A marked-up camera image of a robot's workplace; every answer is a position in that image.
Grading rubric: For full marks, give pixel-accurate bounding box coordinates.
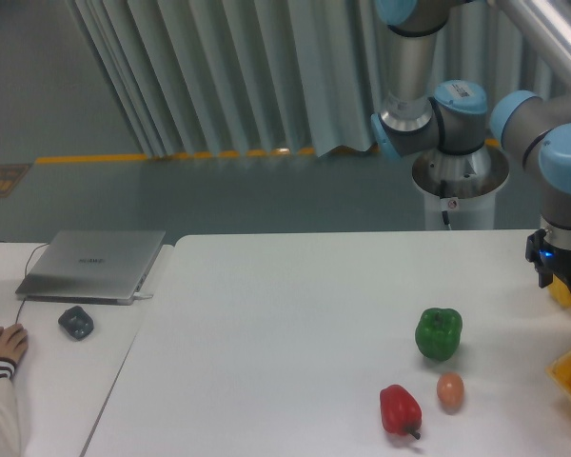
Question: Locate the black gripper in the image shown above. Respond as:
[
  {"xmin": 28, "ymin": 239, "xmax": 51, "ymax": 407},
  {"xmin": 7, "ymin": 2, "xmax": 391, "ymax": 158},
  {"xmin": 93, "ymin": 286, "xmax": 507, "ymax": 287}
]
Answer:
[{"xmin": 525, "ymin": 228, "xmax": 571, "ymax": 294}]

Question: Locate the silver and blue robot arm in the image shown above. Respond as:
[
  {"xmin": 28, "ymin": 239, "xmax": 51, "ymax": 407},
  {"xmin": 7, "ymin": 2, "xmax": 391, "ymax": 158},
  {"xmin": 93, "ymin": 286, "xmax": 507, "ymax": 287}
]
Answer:
[{"xmin": 371, "ymin": 1, "xmax": 571, "ymax": 294}]

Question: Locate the person's hand on mouse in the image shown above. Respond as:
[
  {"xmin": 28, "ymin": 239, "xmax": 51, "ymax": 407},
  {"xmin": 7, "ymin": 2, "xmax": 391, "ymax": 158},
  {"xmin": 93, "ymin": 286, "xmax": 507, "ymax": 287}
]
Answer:
[{"xmin": 0, "ymin": 324, "xmax": 29, "ymax": 367}]

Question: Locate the yellow bell pepper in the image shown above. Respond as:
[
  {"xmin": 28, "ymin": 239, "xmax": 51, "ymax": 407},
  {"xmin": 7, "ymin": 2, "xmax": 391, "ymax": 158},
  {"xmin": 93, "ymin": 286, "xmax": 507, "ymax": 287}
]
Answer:
[{"xmin": 547, "ymin": 276, "xmax": 571, "ymax": 308}]

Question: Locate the green bell pepper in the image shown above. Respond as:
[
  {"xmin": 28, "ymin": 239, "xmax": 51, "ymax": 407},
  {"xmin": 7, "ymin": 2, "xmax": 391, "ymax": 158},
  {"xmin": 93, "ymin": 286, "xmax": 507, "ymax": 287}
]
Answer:
[{"xmin": 415, "ymin": 308, "xmax": 463, "ymax": 362}]

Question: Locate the brown egg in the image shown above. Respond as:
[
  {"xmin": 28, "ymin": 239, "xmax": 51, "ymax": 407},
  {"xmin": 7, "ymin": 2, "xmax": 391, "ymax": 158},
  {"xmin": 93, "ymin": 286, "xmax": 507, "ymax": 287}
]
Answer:
[{"xmin": 437, "ymin": 372, "xmax": 464, "ymax": 410}]

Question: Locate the red bell pepper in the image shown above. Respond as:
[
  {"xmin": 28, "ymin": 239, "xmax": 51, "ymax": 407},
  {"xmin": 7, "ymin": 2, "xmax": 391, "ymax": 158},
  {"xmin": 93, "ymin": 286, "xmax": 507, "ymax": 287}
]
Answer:
[{"xmin": 380, "ymin": 385, "xmax": 423, "ymax": 440}]

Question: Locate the pale green pleated curtain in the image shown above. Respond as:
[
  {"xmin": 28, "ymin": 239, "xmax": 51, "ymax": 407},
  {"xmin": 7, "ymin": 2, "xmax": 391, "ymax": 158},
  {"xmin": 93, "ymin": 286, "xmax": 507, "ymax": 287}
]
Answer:
[{"xmin": 65, "ymin": 0, "xmax": 571, "ymax": 160}]

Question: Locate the silver closed laptop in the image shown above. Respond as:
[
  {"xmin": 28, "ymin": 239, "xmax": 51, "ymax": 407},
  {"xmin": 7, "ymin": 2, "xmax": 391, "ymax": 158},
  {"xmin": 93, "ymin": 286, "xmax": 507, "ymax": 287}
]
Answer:
[{"xmin": 16, "ymin": 230, "xmax": 165, "ymax": 306}]

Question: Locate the small dark grey controller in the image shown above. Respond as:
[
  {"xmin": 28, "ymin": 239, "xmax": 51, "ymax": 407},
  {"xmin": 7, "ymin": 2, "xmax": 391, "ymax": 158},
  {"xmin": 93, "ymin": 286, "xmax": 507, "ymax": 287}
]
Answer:
[{"xmin": 58, "ymin": 306, "xmax": 94, "ymax": 341}]

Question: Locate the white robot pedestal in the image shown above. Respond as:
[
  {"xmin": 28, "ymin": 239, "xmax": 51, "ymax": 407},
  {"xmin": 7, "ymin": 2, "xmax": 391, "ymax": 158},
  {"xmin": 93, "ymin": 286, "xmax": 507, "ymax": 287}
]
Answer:
[{"xmin": 412, "ymin": 146, "xmax": 509, "ymax": 230}]

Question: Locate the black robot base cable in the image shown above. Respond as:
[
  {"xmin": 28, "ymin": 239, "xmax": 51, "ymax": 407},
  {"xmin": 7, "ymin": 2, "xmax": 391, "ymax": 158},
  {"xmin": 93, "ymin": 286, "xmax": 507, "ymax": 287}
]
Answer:
[{"xmin": 439, "ymin": 179, "xmax": 453, "ymax": 231}]

